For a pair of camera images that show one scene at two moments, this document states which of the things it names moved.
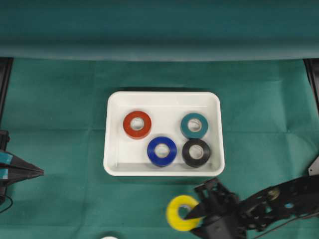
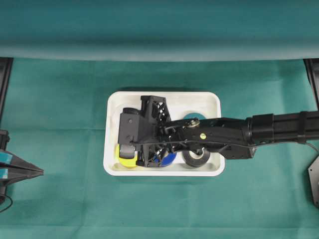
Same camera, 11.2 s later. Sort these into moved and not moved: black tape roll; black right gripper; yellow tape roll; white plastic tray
Moved: black right gripper; yellow tape roll
Not moved: black tape roll; white plastic tray
